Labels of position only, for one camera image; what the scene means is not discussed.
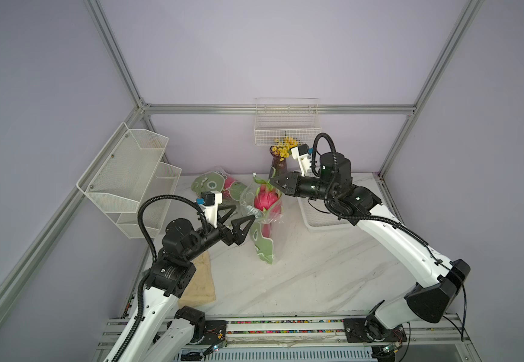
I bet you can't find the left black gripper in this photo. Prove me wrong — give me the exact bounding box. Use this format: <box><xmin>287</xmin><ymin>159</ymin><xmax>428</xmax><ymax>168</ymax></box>
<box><xmin>184</xmin><ymin>206</ymin><xmax>254</xmax><ymax>263</ymax></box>

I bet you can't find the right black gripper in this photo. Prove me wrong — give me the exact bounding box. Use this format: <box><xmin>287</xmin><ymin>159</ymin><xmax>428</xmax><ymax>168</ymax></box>
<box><xmin>273</xmin><ymin>172</ymin><xmax>339</xmax><ymax>203</ymax></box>

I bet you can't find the pink dragon fruit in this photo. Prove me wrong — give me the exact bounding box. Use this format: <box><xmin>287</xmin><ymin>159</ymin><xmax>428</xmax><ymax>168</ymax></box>
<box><xmin>261</xmin><ymin>209</ymin><xmax>282</xmax><ymax>238</ymax></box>
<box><xmin>253</xmin><ymin>173</ymin><xmax>282</xmax><ymax>211</ymax></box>

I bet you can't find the green-print zip-top bag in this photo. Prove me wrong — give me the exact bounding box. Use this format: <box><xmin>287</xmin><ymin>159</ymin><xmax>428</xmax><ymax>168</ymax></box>
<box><xmin>239</xmin><ymin>179</ymin><xmax>283</xmax><ymax>265</ymax></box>
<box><xmin>190</xmin><ymin>167</ymin><xmax>248</xmax><ymax>205</ymax></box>

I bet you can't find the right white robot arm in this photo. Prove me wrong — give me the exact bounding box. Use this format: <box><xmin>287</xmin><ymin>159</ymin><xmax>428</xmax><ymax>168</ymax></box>
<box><xmin>270</xmin><ymin>133</ymin><xmax>471</xmax><ymax>342</ymax></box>

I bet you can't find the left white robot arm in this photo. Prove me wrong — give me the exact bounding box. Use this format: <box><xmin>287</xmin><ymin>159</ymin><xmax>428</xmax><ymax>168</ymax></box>
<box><xmin>106</xmin><ymin>192</ymin><xmax>256</xmax><ymax>361</ymax></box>

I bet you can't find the dark purple glass vase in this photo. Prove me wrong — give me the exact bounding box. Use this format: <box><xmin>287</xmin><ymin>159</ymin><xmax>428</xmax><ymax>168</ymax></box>
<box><xmin>269</xmin><ymin>155</ymin><xmax>287</xmax><ymax>178</ymax></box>

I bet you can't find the yellow flower bouquet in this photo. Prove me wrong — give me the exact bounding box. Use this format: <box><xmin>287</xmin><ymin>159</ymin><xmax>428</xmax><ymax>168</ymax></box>
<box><xmin>270</xmin><ymin>137</ymin><xmax>300</xmax><ymax>161</ymax></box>

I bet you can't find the white plastic basket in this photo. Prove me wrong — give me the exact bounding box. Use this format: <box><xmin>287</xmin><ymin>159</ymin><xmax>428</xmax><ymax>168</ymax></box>
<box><xmin>298</xmin><ymin>198</ymin><xmax>353</xmax><ymax>232</ymax></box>

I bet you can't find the white two-tier mesh shelf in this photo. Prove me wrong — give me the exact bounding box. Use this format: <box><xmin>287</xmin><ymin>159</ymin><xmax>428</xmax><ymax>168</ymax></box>
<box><xmin>76</xmin><ymin>123</ymin><xmax>182</xmax><ymax>239</ymax></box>

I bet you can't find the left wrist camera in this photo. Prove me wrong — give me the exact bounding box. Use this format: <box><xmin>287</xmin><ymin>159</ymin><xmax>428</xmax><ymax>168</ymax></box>
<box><xmin>196</xmin><ymin>191</ymin><xmax>223</xmax><ymax>228</ymax></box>

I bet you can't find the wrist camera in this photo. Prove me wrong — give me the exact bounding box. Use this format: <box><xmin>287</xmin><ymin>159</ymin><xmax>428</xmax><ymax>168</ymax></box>
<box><xmin>290</xmin><ymin>143</ymin><xmax>312</xmax><ymax>176</ymax></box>
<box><xmin>196</xmin><ymin>191</ymin><xmax>223</xmax><ymax>228</ymax></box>

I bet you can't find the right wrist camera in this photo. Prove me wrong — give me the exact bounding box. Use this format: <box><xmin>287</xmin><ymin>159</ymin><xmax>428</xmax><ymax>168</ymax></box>
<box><xmin>290</xmin><ymin>143</ymin><xmax>312</xmax><ymax>176</ymax></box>

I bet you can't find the white wire wall basket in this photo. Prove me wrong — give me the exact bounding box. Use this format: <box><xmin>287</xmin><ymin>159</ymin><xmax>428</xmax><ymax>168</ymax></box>
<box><xmin>254</xmin><ymin>97</ymin><xmax>322</xmax><ymax>146</ymax></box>

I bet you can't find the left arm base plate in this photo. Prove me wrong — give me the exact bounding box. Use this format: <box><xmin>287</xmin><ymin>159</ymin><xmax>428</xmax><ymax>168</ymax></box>
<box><xmin>189</xmin><ymin>320</ymin><xmax>227</xmax><ymax>345</ymax></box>

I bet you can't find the aluminium frame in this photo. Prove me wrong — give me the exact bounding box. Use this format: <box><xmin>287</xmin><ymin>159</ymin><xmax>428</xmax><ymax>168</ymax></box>
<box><xmin>0</xmin><ymin>0</ymin><xmax>487</xmax><ymax>345</ymax></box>

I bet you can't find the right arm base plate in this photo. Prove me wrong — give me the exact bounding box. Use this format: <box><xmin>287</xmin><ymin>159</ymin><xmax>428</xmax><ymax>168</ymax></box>
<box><xmin>343</xmin><ymin>318</ymin><xmax>407</xmax><ymax>343</ymax></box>

